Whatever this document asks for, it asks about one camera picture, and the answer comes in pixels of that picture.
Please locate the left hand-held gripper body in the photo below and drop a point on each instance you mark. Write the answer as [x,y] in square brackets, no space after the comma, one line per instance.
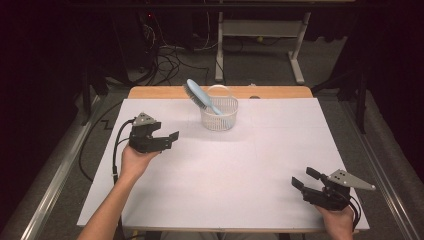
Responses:
[143,133]

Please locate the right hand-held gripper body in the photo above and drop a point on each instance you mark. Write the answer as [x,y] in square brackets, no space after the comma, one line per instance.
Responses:
[333,191]

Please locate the light blue hairbrush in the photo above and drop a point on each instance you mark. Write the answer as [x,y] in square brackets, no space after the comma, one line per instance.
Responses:
[201,96]

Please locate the white slotted plastic basket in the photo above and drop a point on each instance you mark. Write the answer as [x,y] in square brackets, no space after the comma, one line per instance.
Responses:
[220,118]

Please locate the person's left hand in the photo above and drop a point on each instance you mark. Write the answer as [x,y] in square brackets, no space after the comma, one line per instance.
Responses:
[135,163]

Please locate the person's right hand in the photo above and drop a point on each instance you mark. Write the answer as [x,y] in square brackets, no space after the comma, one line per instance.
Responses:
[338,223]

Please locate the metal floor rail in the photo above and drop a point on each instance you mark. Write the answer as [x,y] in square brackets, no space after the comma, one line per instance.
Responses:
[383,180]
[56,180]

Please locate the white metal table frame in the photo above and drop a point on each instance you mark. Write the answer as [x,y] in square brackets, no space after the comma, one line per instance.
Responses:
[263,28]

